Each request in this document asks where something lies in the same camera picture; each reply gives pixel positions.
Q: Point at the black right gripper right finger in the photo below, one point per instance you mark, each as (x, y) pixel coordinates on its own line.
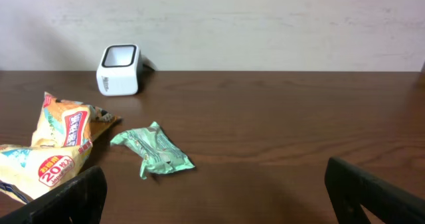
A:
(352, 189)

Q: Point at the yellow snack bag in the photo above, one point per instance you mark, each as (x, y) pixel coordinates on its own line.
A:
(60, 146)

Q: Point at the mint green snack packet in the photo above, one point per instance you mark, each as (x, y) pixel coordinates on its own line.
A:
(159, 154)

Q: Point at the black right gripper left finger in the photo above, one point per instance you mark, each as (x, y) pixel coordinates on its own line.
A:
(79, 200)

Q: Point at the white barcode scanner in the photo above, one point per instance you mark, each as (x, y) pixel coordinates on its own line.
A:
(119, 71)

